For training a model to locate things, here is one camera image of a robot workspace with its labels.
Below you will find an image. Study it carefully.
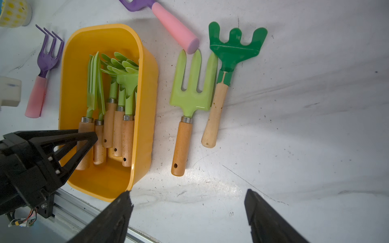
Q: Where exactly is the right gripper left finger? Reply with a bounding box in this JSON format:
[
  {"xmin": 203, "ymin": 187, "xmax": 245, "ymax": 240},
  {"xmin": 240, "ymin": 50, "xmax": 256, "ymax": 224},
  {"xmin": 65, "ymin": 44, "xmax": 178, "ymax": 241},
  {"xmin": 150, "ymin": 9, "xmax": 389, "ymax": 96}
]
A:
[{"xmin": 69, "ymin": 191, "xmax": 134, "ymax": 243}]

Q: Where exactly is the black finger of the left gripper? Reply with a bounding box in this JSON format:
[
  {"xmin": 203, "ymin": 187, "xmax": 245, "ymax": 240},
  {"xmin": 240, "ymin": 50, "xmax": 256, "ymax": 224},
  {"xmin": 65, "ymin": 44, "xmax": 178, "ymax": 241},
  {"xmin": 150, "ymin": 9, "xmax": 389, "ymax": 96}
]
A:
[{"xmin": 13, "ymin": 130, "xmax": 97, "ymax": 185}]

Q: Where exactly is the metal base rail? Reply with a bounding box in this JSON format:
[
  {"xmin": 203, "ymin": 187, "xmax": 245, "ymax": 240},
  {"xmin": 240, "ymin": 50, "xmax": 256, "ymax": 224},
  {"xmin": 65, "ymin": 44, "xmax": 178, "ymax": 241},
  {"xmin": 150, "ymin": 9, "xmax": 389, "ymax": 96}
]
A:
[{"xmin": 51, "ymin": 188, "xmax": 159, "ymax": 243}]

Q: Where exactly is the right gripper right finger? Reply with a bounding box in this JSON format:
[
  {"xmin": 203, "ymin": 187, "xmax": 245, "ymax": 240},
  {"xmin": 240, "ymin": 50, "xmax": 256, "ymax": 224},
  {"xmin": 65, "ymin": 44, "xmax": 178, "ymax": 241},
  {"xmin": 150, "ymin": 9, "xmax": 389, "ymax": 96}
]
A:
[{"xmin": 244, "ymin": 189, "xmax": 308, "ymax": 243}]

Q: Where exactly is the green fork wooden handle long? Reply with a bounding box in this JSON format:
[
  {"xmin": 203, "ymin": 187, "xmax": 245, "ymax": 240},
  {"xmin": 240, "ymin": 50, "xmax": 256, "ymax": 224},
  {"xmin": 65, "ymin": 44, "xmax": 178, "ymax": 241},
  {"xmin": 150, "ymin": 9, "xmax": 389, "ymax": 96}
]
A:
[{"xmin": 170, "ymin": 50, "xmax": 218, "ymax": 177}]

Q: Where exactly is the patterned small bowl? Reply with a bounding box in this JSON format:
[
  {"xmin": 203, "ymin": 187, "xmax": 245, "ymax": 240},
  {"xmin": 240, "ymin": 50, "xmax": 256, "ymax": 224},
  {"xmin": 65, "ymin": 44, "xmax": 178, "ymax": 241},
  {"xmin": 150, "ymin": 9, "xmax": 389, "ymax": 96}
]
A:
[{"xmin": 1, "ymin": 0, "xmax": 32, "ymax": 28}]

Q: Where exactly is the purple fork pink handle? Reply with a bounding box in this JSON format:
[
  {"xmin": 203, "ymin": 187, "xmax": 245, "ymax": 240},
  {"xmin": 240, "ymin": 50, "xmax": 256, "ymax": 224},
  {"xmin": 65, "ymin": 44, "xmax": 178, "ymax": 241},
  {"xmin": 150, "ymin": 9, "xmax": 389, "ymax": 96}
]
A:
[
  {"xmin": 120, "ymin": 0, "xmax": 200, "ymax": 54},
  {"xmin": 25, "ymin": 24, "xmax": 65, "ymax": 118}
]

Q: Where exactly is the green rake wooden handle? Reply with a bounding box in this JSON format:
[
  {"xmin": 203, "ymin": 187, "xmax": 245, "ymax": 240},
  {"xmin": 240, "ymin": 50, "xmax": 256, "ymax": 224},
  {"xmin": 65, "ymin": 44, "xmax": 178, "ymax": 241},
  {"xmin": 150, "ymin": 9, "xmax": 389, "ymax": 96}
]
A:
[
  {"xmin": 101, "ymin": 53, "xmax": 119, "ymax": 148},
  {"xmin": 103, "ymin": 58, "xmax": 138, "ymax": 157},
  {"xmin": 113, "ymin": 52, "xmax": 139, "ymax": 167}
]

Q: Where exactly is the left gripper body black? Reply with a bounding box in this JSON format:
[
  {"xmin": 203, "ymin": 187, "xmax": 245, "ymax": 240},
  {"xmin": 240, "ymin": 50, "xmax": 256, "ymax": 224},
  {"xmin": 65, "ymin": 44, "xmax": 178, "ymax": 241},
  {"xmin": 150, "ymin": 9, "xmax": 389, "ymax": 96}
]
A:
[{"xmin": 1, "ymin": 133, "xmax": 58, "ymax": 215}]

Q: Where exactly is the dark green small rake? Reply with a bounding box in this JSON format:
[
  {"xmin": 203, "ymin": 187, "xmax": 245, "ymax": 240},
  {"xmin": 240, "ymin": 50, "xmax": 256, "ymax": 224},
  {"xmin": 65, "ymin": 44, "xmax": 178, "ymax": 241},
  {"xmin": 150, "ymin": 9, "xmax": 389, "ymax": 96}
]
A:
[{"xmin": 201, "ymin": 21, "xmax": 268, "ymax": 148}]

